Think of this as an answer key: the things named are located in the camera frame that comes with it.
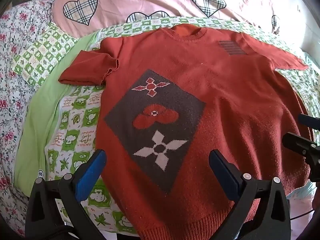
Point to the red knitted sweater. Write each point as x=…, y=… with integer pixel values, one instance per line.
x=225, y=100

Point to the floral bedsheet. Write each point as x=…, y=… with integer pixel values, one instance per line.
x=12, y=85

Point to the green checked blanket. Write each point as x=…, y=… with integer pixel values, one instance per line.
x=72, y=135

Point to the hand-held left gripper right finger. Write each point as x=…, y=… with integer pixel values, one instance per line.
x=221, y=168

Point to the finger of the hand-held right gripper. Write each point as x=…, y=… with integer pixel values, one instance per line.
x=298, y=143
x=310, y=120

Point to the green checked pillow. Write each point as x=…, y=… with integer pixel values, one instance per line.
x=43, y=55

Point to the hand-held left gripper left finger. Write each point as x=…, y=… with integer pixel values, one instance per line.
x=93, y=165

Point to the pink quilt with plaid hearts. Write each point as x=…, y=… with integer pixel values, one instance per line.
x=155, y=0

